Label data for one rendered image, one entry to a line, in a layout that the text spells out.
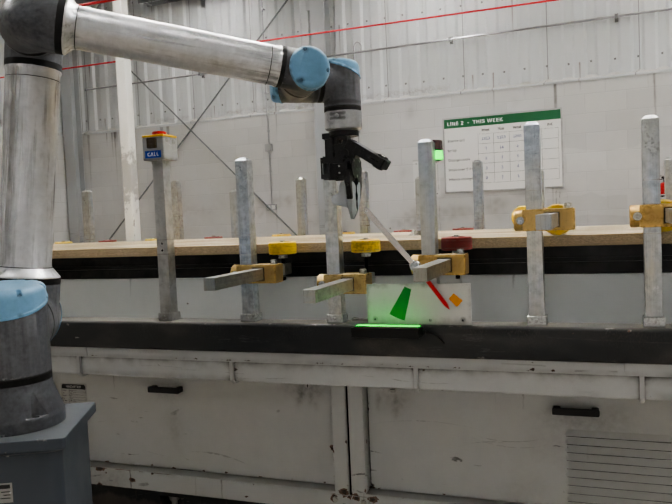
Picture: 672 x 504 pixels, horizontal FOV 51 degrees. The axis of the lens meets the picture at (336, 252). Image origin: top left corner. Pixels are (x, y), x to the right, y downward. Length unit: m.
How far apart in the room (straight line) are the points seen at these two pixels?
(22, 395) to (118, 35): 0.72
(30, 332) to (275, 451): 1.05
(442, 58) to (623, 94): 2.20
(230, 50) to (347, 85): 0.32
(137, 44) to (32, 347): 0.62
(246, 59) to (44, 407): 0.79
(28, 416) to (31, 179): 0.49
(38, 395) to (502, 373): 1.03
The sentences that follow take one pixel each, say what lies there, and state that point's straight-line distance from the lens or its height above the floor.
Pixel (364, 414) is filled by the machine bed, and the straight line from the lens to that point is 2.12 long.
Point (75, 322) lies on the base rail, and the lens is 2.24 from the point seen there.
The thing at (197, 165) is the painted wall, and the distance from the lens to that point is 10.69.
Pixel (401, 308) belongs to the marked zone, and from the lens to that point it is 1.77.
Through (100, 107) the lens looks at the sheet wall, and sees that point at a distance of 11.91.
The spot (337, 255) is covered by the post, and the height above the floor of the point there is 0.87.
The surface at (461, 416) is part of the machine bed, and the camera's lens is 2.07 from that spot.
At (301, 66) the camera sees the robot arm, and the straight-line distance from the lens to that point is 1.54.
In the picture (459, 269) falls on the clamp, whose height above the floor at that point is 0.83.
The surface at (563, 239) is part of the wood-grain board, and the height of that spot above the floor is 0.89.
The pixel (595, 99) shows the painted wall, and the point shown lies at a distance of 8.91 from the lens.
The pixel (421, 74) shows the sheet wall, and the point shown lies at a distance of 9.37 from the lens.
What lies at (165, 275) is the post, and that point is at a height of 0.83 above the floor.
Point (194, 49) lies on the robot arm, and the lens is 1.53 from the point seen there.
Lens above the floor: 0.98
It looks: 3 degrees down
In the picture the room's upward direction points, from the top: 3 degrees counter-clockwise
